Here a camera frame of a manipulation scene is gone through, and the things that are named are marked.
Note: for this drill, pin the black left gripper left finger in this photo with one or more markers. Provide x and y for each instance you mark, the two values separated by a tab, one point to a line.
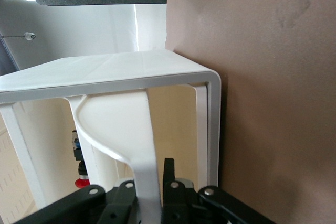
78	203

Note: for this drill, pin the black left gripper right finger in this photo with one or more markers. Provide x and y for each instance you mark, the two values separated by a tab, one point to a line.
183	203

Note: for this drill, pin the white curved bracket piece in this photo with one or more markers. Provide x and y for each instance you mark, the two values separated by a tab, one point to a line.
141	182

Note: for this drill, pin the red push button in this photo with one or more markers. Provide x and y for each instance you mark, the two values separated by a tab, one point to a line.
82	182

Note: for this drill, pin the white drawer cabinet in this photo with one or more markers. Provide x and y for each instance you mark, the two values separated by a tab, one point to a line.
105	69

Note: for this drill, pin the brown table mat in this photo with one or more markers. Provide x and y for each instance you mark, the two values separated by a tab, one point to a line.
262	103

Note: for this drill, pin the small white wall camera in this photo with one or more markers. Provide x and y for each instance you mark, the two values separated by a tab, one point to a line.
29	36

